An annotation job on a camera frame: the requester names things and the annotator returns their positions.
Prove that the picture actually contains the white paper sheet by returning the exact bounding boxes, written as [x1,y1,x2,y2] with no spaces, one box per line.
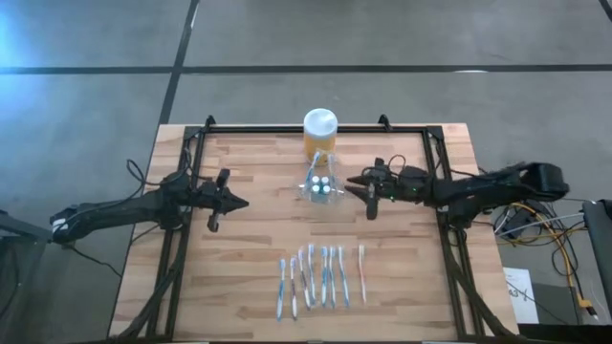
[502,267,540,325]

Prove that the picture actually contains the clear acrylic holder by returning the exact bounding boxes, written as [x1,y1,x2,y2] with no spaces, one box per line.
[297,151,347,205]

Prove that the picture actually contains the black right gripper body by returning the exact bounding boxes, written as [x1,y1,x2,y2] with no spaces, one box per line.
[365,157,434,222]

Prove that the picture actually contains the dark metal stand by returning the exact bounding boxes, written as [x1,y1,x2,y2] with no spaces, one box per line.
[0,208,54,344]

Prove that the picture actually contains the white cable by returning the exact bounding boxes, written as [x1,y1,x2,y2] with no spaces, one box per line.
[496,212,585,238]

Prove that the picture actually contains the yellow cable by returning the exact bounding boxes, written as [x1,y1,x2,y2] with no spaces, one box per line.
[501,200,599,320]

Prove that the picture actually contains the yellow-label wipes canister white lid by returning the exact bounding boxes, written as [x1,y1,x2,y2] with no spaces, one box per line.
[302,107,339,166]

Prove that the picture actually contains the black metal table frame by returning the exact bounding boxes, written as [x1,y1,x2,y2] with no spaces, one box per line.
[107,114,522,344]

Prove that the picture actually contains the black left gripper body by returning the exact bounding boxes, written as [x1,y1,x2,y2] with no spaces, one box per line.
[189,167,232,234]

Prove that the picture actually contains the black power adapter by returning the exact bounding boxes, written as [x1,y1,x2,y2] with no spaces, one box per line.
[504,208,532,233]

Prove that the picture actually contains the black case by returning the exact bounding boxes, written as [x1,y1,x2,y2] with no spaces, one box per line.
[581,199,612,290]

